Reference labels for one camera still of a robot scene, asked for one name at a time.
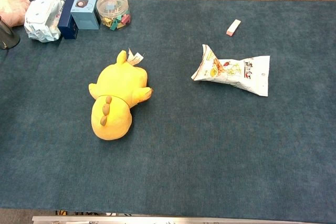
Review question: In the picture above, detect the white printed snack bag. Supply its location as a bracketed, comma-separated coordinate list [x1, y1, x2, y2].
[191, 44, 271, 97]

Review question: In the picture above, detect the clear jar of coloured clips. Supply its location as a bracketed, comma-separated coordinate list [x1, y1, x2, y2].
[96, 0, 131, 31]

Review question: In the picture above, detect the blue table cloth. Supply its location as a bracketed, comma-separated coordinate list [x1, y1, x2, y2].
[0, 0, 336, 223]

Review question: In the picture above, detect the light blue wet wipes pack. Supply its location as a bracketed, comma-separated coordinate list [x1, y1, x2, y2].
[24, 0, 65, 43]

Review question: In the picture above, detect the dark blue box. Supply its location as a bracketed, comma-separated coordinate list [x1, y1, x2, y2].
[57, 0, 79, 40]

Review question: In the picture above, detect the white and pink eraser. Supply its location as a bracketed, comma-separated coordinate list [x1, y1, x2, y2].
[226, 19, 242, 37]

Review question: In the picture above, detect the black metal cup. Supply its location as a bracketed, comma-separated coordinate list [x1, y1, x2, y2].
[0, 16, 21, 50]

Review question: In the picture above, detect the silver metal rail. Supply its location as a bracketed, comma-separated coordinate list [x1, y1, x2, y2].
[31, 215, 336, 224]

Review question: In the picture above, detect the light blue product box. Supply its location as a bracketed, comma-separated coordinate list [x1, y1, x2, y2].
[70, 0, 101, 30]

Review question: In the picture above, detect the yellow plush toy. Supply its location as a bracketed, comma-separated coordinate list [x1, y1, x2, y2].
[88, 48, 154, 141]

